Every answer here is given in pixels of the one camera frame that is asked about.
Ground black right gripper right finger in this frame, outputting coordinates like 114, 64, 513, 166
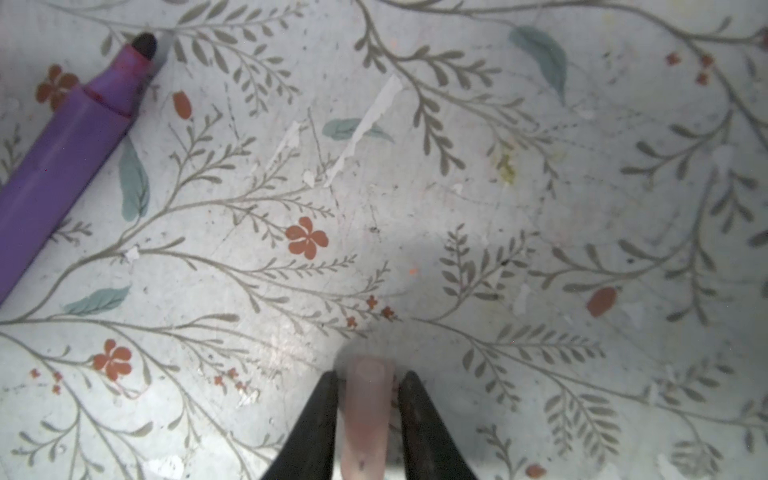
398, 370, 477, 480

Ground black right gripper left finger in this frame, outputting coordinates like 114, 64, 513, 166
262, 371, 339, 480

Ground translucent pen cap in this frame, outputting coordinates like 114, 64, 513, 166
341, 356, 394, 479

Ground purple marker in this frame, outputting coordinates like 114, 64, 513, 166
1, 33, 158, 299

